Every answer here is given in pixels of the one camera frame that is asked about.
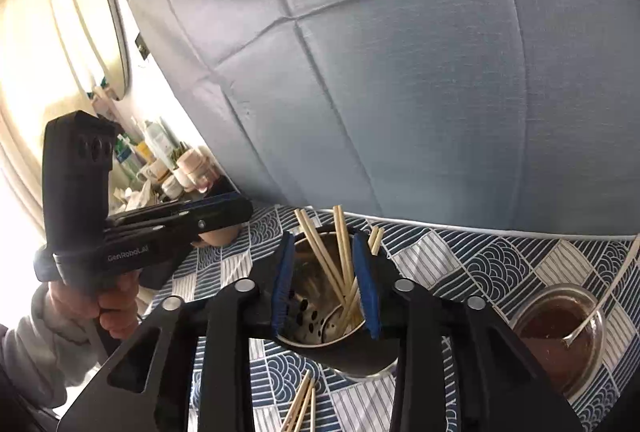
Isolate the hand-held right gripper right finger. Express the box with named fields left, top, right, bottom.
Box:
left=351, top=232, right=583, bottom=432

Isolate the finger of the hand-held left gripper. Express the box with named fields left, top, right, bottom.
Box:
left=106, top=193, right=247, bottom=227
left=102, top=204, right=254, bottom=247

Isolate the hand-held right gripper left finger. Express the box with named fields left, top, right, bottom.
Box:
left=57, top=232, right=298, bottom=432

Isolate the black cylindrical chopstick holder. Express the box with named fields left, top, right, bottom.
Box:
left=272, top=226, right=401, bottom=380

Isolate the person's left forearm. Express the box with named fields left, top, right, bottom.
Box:
left=0, top=296, right=118, bottom=409

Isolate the person's left hand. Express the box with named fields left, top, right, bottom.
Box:
left=47, top=271, right=142, bottom=341

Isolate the beige mug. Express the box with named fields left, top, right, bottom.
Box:
left=191, top=224, right=239, bottom=247

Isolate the pink jar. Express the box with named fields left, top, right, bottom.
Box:
left=177, top=149, right=217, bottom=193

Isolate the small potted plant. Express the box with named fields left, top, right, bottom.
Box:
left=170, top=141, right=192, bottom=169

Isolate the crumpled white tissue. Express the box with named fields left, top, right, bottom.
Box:
left=112, top=183, right=152, bottom=213

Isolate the beige curtain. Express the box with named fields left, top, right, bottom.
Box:
left=0, top=109, right=47, bottom=243

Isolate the green bottle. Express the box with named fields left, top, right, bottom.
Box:
left=115, top=136, right=142, bottom=179

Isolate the white pump bottle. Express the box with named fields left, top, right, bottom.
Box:
left=144, top=119, right=174, bottom=169

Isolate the blue patterned tablecloth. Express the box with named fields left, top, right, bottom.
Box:
left=145, top=204, right=640, bottom=432

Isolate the metal bowl of dark sauce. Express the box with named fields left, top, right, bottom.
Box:
left=510, top=284, right=607, bottom=402

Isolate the grey-blue backdrop cloth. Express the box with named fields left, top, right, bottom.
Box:
left=122, top=0, right=640, bottom=239

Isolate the metal spoon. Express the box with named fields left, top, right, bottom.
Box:
left=561, top=232, right=640, bottom=349

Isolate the oval wall mirror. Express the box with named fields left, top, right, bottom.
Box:
left=69, top=0, right=132, bottom=102

